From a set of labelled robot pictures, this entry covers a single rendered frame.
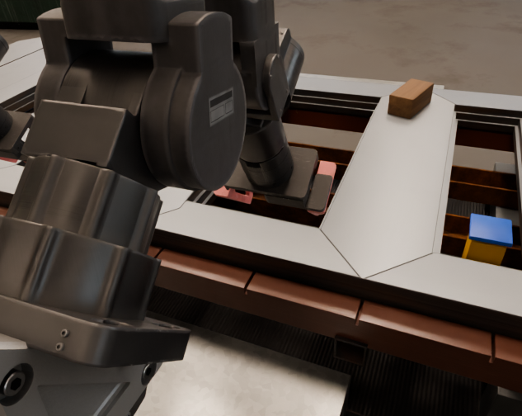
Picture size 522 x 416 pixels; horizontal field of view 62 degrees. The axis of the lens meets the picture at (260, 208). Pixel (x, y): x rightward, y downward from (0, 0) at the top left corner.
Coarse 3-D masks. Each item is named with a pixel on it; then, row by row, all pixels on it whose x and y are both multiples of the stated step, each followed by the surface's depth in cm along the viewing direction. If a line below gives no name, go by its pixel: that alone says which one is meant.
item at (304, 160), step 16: (288, 144) 47; (240, 160) 46; (272, 160) 45; (288, 160) 48; (304, 160) 50; (240, 176) 51; (256, 176) 47; (272, 176) 47; (288, 176) 49; (304, 176) 49; (256, 192) 50; (272, 192) 49; (288, 192) 49; (304, 192) 48
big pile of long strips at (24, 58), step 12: (12, 48) 178; (24, 48) 177; (36, 48) 176; (12, 60) 165; (24, 60) 164; (36, 60) 163; (0, 72) 155; (12, 72) 154; (24, 72) 153; (36, 72) 152; (0, 84) 145
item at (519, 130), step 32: (32, 96) 137; (320, 96) 121; (352, 96) 117; (480, 128) 108; (512, 128) 105; (448, 160) 91; (0, 192) 90; (192, 192) 85; (448, 192) 85; (224, 256) 74; (256, 256) 71; (352, 288) 67; (384, 288) 64; (448, 320) 63; (480, 320) 60; (512, 320) 58
